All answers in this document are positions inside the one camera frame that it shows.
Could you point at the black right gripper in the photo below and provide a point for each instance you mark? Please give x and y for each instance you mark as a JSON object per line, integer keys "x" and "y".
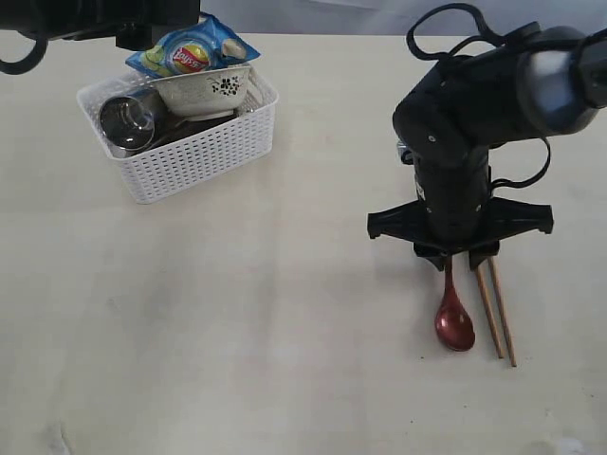
{"x": 438, "y": 234}

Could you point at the brown wooden chopstick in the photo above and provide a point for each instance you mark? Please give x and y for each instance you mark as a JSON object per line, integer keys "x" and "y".
{"x": 492, "y": 264}

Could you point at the dark wooden spoon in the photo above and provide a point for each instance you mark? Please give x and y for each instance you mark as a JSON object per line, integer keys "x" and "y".
{"x": 452, "y": 323}

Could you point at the light wooden chopstick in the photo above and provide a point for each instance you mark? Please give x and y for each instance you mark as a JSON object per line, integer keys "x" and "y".
{"x": 491, "y": 322}

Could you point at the stainless steel cup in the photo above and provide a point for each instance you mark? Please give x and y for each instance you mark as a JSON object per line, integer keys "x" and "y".
{"x": 132, "y": 121}

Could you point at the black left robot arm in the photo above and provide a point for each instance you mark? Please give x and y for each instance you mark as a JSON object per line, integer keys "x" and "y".
{"x": 134, "y": 24}

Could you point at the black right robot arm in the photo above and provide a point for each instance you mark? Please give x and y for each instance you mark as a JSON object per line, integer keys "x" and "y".
{"x": 537, "y": 84}

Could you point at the speckled ceramic floral bowl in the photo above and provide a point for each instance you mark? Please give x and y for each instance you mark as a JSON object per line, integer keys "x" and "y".
{"x": 206, "y": 94}

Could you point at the white plastic woven basket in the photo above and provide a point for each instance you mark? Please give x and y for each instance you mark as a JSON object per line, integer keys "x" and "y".
{"x": 155, "y": 174}

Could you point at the blue Lays chip bag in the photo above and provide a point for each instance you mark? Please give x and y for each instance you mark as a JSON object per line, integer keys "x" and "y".
{"x": 208, "y": 45}

